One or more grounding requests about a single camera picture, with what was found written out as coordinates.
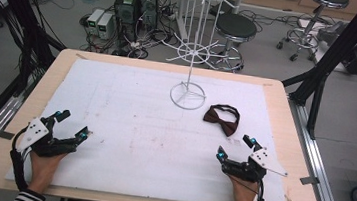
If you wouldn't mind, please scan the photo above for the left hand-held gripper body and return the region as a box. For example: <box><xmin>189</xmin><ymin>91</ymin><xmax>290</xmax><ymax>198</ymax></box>
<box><xmin>15</xmin><ymin>114</ymin><xmax>82</xmax><ymax>161</ymax></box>

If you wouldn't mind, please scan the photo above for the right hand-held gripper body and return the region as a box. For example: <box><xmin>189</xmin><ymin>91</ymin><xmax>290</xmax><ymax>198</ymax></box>
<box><xmin>220</xmin><ymin>143</ymin><xmax>292</xmax><ymax>187</ymax></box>

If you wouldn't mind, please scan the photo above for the dark red bow tie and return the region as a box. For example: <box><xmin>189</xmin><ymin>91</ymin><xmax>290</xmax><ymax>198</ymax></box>
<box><xmin>200</xmin><ymin>101</ymin><xmax>242</xmax><ymax>139</ymax></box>

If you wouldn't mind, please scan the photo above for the white wire display rack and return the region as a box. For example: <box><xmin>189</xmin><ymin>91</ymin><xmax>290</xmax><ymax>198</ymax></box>
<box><xmin>150</xmin><ymin>0</ymin><xmax>250</xmax><ymax>117</ymax></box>

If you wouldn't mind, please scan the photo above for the person's right hand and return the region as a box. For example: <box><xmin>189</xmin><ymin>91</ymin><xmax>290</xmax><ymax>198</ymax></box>
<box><xmin>225</xmin><ymin>173</ymin><xmax>261</xmax><ymax>201</ymax></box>

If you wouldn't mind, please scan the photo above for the person's left hand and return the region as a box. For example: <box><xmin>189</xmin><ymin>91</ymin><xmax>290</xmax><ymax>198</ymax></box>
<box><xmin>25</xmin><ymin>148</ymin><xmax>68</xmax><ymax>197</ymax></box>

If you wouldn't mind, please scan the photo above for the grey tape strip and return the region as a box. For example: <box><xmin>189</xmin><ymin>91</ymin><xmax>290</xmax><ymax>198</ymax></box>
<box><xmin>0</xmin><ymin>129</ymin><xmax>16</xmax><ymax>142</ymax></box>
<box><xmin>298</xmin><ymin>175</ymin><xmax>321</xmax><ymax>188</ymax></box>

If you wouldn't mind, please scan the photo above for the white foam mat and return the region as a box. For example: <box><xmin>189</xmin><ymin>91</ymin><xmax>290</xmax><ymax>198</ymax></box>
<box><xmin>4</xmin><ymin>50</ymin><xmax>302</xmax><ymax>201</ymax></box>

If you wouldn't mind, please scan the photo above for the white bench power supply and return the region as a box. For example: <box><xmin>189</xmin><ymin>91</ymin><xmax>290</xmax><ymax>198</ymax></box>
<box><xmin>84</xmin><ymin>6</ymin><xmax>106</xmax><ymax>37</ymax></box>
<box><xmin>96</xmin><ymin>12</ymin><xmax>115</xmax><ymax>41</ymax></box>

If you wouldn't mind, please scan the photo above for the black round stool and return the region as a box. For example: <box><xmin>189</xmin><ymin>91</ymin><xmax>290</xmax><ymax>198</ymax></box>
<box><xmin>208</xmin><ymin>10</ymin><xmax>260</xmax><ymax>75</ymax></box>

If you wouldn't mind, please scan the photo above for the chrome swivel stool with wheels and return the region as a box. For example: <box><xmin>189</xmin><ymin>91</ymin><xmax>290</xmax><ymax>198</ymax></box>
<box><xmin>274</xmin><ymin>0</ymin><xmax>351</xmax><ymax>67</ymax></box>

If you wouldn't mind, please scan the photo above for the black computer tower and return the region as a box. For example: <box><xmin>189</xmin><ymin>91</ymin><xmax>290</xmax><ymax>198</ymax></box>
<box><xmin>110</xmin><ymin>0</ymin><xmax>142</xmax><ymax>43</ymax></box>
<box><xmin>136</xmin><ymin>0</ymin><xmax>161</xmax><ymax>30</ymax></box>

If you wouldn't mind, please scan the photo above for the grey machine on white board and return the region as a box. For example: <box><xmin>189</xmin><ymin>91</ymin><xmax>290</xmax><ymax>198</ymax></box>
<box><xmin>292</xmin><ymin>16</ymin><xmax>357</xmax><ymax>77</ymax></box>

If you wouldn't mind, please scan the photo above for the black sleeved gripper cable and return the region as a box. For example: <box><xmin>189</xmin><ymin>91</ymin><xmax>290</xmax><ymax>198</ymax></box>
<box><xmin>5</xmin><ymin>125</ymin><xmax>36</xmax><ymax>193</ymax></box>

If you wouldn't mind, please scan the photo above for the black metal frame post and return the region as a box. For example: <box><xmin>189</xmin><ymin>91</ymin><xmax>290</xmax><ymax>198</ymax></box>
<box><xmin>0</xmin><ymin>0</ymin><xmax>71</xmax><ymax>166</ymax></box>
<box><xmin>275</xmin><ymin>0</ymin><xmax>357</xmax><ymax>144</ymax></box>

